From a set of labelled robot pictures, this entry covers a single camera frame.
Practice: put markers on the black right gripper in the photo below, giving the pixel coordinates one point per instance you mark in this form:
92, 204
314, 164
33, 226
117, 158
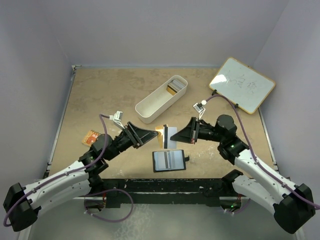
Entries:
187, 134

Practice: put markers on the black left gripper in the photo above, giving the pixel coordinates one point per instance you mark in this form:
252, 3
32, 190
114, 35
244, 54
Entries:
137, 136

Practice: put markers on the gold backed stripe card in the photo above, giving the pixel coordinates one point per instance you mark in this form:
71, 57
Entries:
160, 137

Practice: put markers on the white magnetic stripe card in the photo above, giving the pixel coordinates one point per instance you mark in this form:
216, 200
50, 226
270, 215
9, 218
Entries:
160, 160

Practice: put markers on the black leather card holder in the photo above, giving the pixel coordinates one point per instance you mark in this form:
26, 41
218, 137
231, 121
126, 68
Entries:
176, 160

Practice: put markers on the white plastic card tray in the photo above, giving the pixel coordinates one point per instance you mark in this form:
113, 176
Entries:
153, 105

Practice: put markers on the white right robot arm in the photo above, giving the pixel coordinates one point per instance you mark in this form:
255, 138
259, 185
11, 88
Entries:
290, 204

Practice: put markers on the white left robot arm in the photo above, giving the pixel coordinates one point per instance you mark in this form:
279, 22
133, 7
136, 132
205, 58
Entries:
23, 204

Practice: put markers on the stack of cards in tray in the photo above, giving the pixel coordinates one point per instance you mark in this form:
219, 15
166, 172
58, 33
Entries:
174, 86

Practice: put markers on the orange spiral notepad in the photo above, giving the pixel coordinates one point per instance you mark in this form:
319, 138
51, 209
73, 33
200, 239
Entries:
90, 138

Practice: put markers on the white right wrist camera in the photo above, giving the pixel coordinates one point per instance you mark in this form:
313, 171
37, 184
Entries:
200, 108

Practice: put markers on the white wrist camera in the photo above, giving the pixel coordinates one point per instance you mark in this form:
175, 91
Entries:
116, 118
200, 108

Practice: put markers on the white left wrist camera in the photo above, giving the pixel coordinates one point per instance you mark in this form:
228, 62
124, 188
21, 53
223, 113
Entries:
116, 118

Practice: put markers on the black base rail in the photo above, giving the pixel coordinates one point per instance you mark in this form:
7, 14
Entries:
211, 192

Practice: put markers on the small whiteboard yellow frame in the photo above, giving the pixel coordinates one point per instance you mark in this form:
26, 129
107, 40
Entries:
242, 85

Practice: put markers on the aluminium frame rail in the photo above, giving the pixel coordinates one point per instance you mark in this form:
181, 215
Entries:
274, 162

